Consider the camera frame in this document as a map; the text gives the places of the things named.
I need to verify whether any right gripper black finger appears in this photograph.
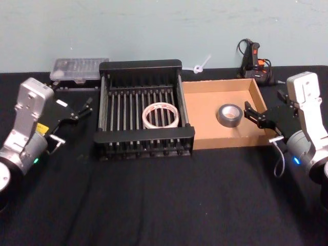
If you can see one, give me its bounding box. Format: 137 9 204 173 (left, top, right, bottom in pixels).
244 100 268 119
243 109 264 128

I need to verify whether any roll of silver tape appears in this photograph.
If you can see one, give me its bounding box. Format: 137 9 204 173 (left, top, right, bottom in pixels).
217 104 243 128

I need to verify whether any black table cloth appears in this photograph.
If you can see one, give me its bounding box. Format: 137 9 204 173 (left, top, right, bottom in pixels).
0 65 328 246

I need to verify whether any black rack with steel bars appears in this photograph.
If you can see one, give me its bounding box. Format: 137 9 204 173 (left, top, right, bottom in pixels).
93 59 196 161

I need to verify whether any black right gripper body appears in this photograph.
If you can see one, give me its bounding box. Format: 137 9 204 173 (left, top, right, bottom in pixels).
258 104 302 137

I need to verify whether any white three-armed plastic piece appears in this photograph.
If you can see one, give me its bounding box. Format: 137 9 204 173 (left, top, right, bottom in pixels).
186 53 212 74

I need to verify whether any black corded tool, red switch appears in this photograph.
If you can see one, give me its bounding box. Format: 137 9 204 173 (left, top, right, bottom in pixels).
236 38 279 87

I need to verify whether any plain pale wall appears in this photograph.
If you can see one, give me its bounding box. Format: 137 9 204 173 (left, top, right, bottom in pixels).
0 0 328 74

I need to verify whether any roll of white tape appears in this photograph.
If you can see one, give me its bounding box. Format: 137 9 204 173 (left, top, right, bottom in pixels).
141 102 179 130

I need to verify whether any shallow brown cardboard tray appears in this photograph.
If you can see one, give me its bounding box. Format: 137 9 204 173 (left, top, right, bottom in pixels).
181 78 279 151

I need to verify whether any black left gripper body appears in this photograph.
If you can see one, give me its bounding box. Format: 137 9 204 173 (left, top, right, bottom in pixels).
35 88 79 141

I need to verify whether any clear plastic case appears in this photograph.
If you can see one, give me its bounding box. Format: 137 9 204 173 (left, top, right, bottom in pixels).
49 57 110 91

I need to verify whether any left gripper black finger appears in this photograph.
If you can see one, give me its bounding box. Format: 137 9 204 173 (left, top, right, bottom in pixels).
74 107 93 123
71 97 93 116

